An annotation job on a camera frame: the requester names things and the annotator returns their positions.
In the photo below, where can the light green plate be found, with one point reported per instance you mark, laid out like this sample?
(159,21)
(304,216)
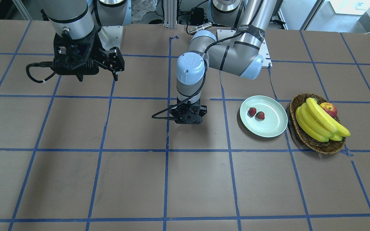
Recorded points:
(276,119)

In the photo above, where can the red strawberry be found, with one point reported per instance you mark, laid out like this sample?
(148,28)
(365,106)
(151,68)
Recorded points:
(252,111)
(260,115)

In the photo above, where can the red apple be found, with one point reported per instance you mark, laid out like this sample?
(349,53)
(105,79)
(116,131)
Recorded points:
(329,108)

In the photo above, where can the wicker fruit basket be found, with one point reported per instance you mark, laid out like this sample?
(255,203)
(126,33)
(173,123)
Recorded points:
(329,147)

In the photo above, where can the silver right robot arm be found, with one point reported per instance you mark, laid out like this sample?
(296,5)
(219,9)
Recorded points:
(80,17)

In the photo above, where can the yellow banana bunch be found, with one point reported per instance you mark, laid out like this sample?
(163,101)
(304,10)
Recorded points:
(318,124)

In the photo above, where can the aluminium frame post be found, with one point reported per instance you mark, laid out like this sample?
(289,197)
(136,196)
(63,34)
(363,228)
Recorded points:
(170,10)

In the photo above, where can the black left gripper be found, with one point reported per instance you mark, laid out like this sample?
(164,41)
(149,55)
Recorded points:
(204,110)

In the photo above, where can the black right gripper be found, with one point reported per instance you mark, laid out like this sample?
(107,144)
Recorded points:
(116,60)

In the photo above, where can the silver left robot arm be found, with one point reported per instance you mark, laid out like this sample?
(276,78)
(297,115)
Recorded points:
(237,54)

